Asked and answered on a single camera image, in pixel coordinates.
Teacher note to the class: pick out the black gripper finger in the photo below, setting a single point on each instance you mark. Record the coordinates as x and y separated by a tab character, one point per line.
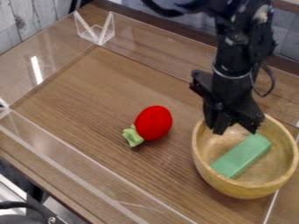
249	123
217	118

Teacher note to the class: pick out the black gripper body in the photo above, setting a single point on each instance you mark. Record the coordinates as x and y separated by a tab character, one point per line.
229	91

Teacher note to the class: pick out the green rectangular block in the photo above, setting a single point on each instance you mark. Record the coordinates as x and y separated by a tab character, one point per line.
241	156

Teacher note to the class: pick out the brown wooden bowl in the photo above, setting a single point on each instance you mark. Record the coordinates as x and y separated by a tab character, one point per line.
267	174

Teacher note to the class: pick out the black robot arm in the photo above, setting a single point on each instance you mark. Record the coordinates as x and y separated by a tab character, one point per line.
243	23

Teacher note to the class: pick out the red plush strawberry toy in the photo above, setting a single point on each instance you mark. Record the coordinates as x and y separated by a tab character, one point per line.
150	126

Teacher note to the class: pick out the clear acrylic enclosure wall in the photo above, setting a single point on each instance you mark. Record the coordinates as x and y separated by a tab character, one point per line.
72	94

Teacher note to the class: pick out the black metal bracket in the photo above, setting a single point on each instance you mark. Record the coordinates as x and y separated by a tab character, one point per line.
40	213

